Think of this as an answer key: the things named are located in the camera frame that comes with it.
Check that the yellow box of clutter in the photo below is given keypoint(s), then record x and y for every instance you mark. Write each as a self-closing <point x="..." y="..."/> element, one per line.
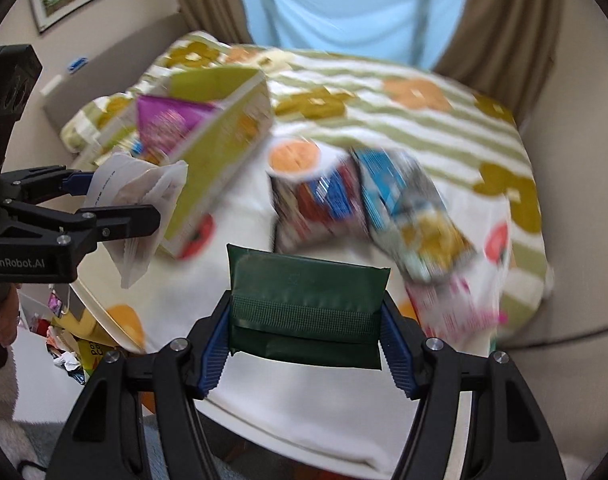
<point x="83" y="330"/>

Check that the pink snack packet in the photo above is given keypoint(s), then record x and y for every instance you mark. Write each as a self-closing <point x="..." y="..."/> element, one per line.
<point x="454" y="310"/>

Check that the light blue snack packet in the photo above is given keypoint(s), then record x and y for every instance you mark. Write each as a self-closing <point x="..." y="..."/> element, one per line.
<point x="409" y="200"/>

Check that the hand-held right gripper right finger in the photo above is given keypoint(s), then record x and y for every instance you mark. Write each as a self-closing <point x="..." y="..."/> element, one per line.
<point x="396" y="355"/>

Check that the white wall switch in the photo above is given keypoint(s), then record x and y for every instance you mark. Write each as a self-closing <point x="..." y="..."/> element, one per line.
<point x="52" y="85"/>

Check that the person's left hand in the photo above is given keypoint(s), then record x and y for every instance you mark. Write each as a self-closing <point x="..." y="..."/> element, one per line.
<point x="3" y="312"/>

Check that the purple snack packet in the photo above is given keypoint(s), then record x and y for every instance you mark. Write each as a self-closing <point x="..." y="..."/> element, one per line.
<point x="168" y="125"/>

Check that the white round table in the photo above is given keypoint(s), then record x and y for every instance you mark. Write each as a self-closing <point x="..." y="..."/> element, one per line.
<point x="294" y="452"/>

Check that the light blue window cloth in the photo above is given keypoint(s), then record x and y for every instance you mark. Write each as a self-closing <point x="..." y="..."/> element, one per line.
<point x="344" y="5"/>

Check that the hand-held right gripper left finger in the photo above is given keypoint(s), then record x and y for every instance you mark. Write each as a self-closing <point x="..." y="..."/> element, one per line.
<point x="216" y="355"/>

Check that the translucent white snack packet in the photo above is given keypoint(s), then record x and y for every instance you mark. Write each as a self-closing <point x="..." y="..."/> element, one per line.
<point x="133" y="180"/>

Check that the dark green snack packet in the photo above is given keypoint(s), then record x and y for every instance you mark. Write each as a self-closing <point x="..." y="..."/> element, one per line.
<point x="309" y="280"/>

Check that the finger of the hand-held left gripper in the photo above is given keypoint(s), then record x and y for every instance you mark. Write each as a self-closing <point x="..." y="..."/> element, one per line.
<point x="128" y="222"/>
<point x="78" y="182"/>

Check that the grey headboard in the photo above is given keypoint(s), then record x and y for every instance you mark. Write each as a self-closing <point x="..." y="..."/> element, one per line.
<point x="128" y="50"/>

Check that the brown curtain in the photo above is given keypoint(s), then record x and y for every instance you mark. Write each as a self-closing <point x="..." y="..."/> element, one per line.
<point x="504" y="25"/>
<point x="203" y="0"/>

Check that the blue and red snack packet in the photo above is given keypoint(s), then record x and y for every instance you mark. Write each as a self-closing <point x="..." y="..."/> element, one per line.
<point x="319" y="205"/>

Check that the small blue object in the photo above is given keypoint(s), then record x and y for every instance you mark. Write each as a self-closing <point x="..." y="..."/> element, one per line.
<point x="77" y="64"/>

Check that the white fruit-print tablecloth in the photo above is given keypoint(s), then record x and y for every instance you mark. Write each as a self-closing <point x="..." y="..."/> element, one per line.
<point x="183" y="290"/>

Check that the floral striped blanket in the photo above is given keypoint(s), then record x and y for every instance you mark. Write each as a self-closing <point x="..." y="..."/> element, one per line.
<point x="409" y="125"/>

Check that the green cardboard box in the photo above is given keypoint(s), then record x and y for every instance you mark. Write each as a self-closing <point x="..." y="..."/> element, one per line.
<point x="218" y="150"/>

